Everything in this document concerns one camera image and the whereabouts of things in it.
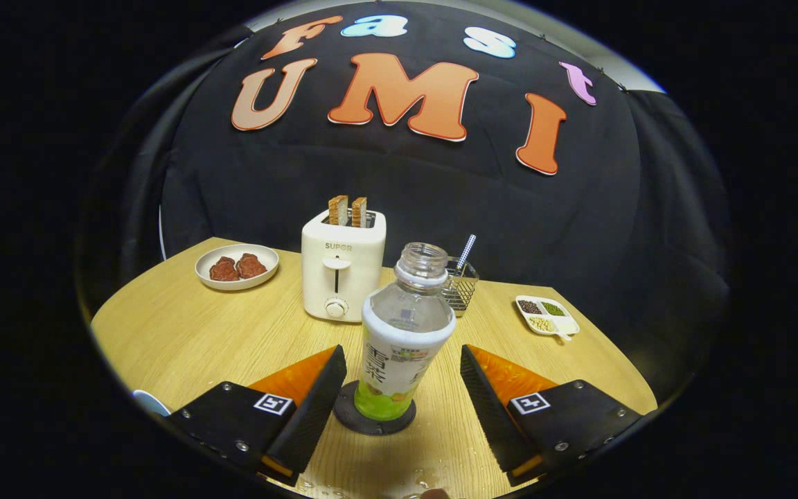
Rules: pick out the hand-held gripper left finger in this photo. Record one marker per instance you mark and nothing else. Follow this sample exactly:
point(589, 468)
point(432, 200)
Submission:
point(312, 416)

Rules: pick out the white round plate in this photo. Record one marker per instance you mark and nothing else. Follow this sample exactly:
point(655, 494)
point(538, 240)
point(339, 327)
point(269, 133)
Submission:
point(236, 285)

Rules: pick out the striped straw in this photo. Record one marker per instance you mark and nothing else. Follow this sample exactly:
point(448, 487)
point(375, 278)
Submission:
point(467, 251)

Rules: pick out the white divided bean dish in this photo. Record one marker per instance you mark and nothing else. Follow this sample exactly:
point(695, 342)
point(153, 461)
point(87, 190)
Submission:
point(548, 317)

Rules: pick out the clear plastic juice bottle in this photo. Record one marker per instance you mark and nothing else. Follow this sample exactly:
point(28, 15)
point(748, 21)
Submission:
point(402, 326)

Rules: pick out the toast slice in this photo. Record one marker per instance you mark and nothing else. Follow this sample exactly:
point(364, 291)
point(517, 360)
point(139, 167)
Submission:
point(338, 210)
point(359, 212)

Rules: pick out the dark round coaster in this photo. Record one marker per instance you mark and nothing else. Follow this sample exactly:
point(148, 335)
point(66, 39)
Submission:
point(343, 417)

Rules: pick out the white cup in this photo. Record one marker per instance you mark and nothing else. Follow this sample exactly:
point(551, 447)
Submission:
point(149, 403)

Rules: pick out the wooden table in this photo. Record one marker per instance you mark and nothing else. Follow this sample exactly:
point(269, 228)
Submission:
point(198, 333)

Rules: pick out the black backdrop cloth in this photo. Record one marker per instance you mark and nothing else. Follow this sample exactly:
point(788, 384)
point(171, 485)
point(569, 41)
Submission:
point(440, 194)

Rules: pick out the cream toaster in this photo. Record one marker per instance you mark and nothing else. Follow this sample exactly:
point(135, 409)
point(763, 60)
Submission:
point(337, 267)

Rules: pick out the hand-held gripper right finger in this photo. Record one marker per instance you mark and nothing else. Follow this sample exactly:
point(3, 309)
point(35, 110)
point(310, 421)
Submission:
point(492, 416)

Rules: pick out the red-brown meat piece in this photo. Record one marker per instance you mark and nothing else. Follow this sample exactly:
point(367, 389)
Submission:
point(251, 266)
point(224, 269)

